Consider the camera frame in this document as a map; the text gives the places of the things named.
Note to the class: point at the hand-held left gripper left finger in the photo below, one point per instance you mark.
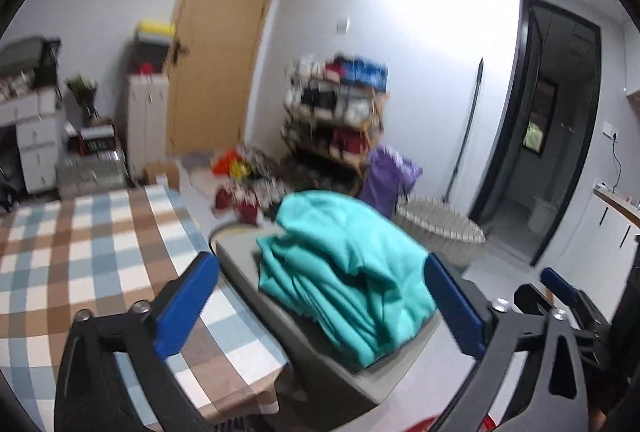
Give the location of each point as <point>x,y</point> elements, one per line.
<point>185,307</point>

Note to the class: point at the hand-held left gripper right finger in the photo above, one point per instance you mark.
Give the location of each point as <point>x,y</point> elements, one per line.
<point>452,307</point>

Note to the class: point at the wooden shoe rack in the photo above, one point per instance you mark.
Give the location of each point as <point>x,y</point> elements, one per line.
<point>372,122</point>

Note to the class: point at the brown blue plaid blanket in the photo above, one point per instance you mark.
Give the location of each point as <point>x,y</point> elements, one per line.
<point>75,252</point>

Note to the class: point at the purple plastic bag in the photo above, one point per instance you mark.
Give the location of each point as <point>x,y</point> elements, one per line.
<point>385,182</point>

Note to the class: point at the white light switch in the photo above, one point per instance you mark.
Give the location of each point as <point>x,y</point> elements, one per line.
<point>342,25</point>

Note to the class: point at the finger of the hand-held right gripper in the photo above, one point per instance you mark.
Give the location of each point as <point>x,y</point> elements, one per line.
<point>567,294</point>
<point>532,299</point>

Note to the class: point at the grey framed mirror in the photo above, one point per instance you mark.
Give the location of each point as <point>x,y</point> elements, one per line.
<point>20,52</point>

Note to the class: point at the teal zip jacket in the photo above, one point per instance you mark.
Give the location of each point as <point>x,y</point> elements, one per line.
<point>350,272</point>

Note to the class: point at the wooden door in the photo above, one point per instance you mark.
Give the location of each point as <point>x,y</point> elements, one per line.
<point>220,37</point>

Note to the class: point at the silver ribbed suitcase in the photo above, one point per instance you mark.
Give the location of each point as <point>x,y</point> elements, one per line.
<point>90,174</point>

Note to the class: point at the rows of stored sneakers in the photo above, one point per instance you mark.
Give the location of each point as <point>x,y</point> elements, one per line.
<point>330,102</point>

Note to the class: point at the white upright suitcase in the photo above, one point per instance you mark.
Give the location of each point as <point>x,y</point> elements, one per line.
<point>147,127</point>

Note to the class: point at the clutter of papers and packets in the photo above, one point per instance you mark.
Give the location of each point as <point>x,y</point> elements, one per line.
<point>15,85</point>

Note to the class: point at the white bin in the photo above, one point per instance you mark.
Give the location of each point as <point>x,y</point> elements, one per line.
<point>542,214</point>

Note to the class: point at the red plastic bag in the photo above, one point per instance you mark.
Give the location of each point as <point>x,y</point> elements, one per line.
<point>223,162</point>

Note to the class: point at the white dresser with drawers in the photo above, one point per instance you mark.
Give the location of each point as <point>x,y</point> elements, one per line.
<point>35,137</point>

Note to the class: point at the black backpack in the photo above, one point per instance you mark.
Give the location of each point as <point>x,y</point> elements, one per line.
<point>7,182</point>

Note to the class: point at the wicker laundry basket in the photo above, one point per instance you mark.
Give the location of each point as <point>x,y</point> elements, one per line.
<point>440,227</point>

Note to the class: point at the heap of loose shoes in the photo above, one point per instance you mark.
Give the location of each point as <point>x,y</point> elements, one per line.
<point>260,192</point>

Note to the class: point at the black framed doorway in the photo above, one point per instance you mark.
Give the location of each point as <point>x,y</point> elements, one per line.
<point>520,87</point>

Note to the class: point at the small cardboard box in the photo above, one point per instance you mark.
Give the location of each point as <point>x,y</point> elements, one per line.
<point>161,172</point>

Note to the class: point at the black wrapped bouquet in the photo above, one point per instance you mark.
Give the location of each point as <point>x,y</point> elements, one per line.
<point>85,95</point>

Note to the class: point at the white counter cabinet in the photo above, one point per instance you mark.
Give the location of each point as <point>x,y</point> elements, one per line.
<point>600,232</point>

